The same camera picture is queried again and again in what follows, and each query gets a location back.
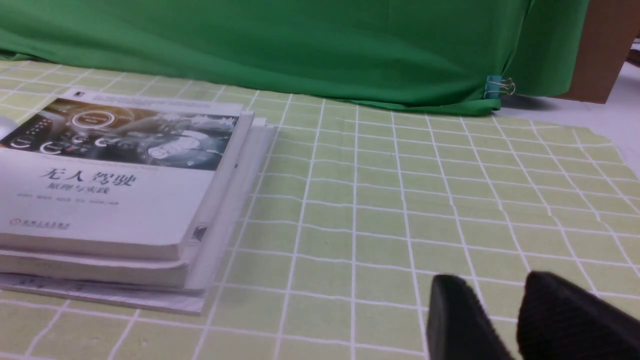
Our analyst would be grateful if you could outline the green checkered tablecloth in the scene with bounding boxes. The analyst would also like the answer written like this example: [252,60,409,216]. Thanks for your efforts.
[1,61,639,360]

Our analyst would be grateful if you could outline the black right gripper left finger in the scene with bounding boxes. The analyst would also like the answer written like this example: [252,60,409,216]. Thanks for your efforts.
[426,274,513,360]

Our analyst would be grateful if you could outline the brown cardboard box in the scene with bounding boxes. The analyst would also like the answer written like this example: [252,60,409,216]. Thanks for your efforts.
[558,0,640,104]

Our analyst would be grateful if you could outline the green backdrop cloth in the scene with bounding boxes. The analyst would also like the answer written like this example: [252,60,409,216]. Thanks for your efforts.
[0,0,589,116]

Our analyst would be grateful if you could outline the top white book with car cover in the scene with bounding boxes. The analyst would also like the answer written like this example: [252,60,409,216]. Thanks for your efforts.
[0,88,255,261]

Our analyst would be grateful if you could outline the teal binder clip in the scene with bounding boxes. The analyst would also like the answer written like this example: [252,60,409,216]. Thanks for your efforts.
[482,75,516,100]

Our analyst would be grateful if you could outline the bottom thin paper booklet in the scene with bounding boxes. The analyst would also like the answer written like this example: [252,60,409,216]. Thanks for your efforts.
[1,117,275,315]

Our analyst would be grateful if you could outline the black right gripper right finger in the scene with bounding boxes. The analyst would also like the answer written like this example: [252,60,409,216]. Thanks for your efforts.
[516,271,640,360]

